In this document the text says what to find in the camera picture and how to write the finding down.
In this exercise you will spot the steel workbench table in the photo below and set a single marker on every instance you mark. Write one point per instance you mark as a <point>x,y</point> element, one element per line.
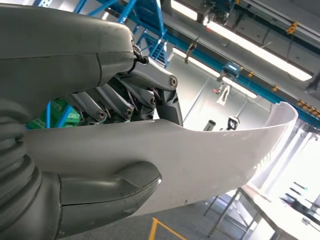
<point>265,207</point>

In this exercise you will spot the blue overhead rail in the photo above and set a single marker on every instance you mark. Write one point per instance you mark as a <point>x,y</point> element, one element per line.
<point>309,119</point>

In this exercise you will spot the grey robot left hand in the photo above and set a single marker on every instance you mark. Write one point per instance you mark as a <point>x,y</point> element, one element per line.
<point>62,49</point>

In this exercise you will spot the yellow floor tape outline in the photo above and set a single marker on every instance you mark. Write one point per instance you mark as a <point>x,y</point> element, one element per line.
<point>152,230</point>

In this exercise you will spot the ceiling light strip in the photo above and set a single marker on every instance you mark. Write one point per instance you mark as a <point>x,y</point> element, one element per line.
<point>263,53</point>
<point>240,87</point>

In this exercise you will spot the green plastic crate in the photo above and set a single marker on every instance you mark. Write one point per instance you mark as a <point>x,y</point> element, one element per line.
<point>56,106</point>

